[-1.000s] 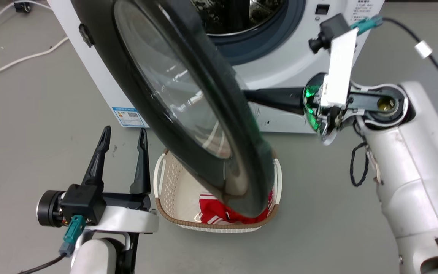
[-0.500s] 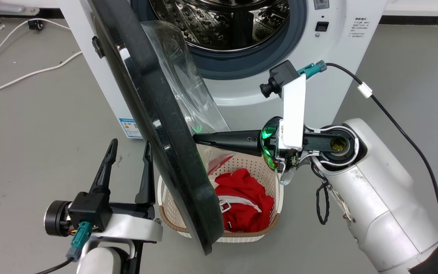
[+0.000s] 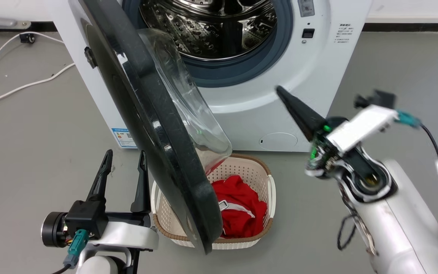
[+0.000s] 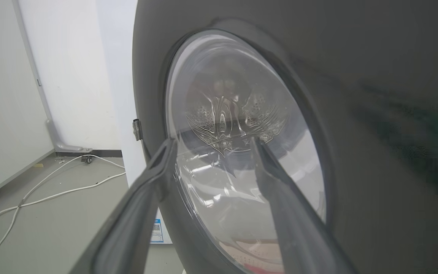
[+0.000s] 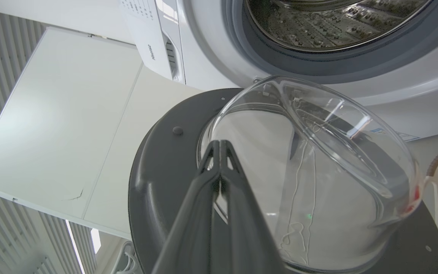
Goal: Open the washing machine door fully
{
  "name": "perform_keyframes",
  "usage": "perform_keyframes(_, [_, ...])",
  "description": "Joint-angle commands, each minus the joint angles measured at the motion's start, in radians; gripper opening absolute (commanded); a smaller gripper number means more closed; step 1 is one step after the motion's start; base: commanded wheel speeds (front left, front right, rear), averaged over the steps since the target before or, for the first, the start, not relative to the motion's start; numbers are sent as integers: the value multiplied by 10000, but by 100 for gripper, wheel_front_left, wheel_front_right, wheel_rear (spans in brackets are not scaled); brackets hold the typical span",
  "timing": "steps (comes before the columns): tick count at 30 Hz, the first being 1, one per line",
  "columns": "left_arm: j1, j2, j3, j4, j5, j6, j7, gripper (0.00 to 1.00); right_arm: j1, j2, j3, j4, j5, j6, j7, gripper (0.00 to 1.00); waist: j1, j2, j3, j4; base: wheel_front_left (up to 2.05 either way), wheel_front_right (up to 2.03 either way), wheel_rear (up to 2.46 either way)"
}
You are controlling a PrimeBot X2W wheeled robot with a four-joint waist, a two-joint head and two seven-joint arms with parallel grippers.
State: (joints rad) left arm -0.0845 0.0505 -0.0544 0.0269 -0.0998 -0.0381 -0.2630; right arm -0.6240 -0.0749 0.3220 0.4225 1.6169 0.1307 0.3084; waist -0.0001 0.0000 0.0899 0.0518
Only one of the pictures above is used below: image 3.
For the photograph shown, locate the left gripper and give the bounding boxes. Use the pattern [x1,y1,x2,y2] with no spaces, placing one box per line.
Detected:
[41,150,159,252]

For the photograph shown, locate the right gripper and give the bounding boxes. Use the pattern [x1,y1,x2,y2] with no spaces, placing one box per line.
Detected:
[276,85,399,178]

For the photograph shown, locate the white front-load washing machine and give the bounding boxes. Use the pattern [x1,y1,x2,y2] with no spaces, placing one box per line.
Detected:
[46,0,373,153]

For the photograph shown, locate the grey-blue rubber door gasket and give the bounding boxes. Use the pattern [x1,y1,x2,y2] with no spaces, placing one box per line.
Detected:
[122,0,294,88]

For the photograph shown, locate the dark round washing machine door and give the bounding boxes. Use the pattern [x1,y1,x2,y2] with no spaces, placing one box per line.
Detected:
[69,0,233,255]

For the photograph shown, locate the round white drain filter cover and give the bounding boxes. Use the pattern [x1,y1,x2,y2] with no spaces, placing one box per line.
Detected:
[259,132,298,151]

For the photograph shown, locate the blue white energy label sticker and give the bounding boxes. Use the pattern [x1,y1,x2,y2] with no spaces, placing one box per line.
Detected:
[111,128,138,149]

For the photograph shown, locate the beige plastic laundry basket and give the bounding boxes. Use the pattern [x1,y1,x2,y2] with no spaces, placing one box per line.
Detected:
[151,153,276,250]

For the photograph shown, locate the grey washer lock panel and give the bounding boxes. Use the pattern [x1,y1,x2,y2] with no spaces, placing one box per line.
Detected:
[297,0,316,18]

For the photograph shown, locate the red garment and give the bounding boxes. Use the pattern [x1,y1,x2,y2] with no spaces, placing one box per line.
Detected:
[204,160,268,239]

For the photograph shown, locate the stainless steel washer drum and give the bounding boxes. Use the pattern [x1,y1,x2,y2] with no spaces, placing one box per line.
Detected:
[139,0,278,60]

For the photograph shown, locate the left cable with teal connector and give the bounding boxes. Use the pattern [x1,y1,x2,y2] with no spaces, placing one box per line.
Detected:
[52,229,89,274]

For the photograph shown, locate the cable with teal connector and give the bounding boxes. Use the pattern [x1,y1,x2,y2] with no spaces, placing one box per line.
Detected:
[52,229,89,274]
[396,110,438,241]

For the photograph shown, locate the right cable with teal connector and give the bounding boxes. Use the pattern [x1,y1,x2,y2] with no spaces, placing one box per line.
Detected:
[396,110,438,241]

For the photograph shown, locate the thin black looped arm cable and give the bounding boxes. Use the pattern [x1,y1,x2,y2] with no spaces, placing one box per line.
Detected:
[336,213,359,251]

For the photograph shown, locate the thick white floor cable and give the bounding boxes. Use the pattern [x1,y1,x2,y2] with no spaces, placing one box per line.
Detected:
[0,63,76,109]

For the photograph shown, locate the thin white floor cable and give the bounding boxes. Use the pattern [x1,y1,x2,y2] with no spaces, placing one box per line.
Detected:
[0,32,66,88]

